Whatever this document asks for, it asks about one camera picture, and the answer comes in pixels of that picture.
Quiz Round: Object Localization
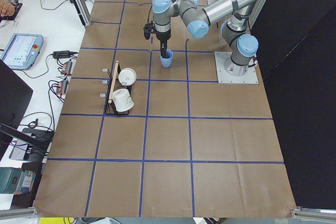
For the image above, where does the black power adapter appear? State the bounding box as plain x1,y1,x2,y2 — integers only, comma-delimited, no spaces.
52,50,71,59

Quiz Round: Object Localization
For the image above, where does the orange usb hub lower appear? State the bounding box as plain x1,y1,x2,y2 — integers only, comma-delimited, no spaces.
56,79,68,97

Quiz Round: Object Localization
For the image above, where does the light blue plastic cup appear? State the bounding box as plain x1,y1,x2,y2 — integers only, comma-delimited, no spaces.
160,49,173,68

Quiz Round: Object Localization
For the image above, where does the black control box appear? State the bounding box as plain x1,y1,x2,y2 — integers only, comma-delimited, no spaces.
0,2,23,23

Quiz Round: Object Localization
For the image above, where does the teach pendant tablet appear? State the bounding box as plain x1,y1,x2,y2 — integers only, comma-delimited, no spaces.
1,33,44,70

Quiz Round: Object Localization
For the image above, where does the white mug front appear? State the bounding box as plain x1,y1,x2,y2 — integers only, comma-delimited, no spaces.
112,89,134,112

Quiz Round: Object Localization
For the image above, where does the white mug rear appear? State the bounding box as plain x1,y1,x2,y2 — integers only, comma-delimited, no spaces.
118,68,137,86

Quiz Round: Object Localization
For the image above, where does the grey docking station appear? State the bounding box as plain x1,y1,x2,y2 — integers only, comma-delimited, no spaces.
9,144,29,161

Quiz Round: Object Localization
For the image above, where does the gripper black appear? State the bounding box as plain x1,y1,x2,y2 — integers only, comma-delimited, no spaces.
156,31,171,58

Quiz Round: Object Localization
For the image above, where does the orange usb hub upper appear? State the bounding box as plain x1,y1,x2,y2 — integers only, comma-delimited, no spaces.
61,60,73,75

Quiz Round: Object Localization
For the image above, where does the orange usb hub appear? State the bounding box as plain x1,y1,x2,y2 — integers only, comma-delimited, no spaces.
56,79,68,97
61,60,73,75

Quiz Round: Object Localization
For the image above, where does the wooden rack handle rod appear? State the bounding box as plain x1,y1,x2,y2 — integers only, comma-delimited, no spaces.
108,60,119,104

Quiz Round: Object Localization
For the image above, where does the black monitor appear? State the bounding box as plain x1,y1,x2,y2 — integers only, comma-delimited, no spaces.
0,58,34,156

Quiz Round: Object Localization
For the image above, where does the black wire dish rack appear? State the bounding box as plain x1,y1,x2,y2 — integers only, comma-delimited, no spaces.
100,60,137,116

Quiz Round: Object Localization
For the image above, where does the green box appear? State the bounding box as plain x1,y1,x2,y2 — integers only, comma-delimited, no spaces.
1,167,36,195

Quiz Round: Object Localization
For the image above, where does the white mug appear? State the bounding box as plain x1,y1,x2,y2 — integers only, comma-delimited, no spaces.
112,89,134,112
118,68,137,86

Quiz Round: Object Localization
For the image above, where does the person hand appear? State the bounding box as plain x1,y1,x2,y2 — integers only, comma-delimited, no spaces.
0,0,15,17

